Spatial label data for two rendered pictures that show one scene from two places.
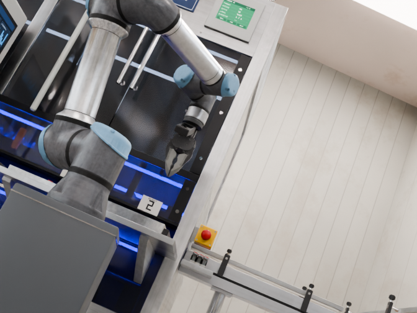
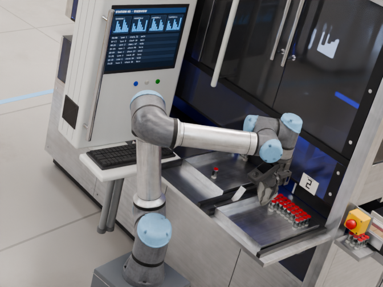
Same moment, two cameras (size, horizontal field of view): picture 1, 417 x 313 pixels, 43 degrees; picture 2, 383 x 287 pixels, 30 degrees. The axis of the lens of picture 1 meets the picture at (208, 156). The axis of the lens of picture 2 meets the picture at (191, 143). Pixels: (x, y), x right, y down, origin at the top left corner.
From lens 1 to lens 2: 205 cm
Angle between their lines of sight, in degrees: 58
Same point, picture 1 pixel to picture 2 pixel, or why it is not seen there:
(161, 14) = (158, 143)
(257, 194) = not seen: outside the picture
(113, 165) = (150, 254)
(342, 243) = not seen: outside the picture
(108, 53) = (147, 157)
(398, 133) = not seen: outside the picture
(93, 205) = (144, 278)
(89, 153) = (135, 245)
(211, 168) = (359, 155)
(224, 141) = (372, 125)
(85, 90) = (141, 185)
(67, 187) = (127, 267)
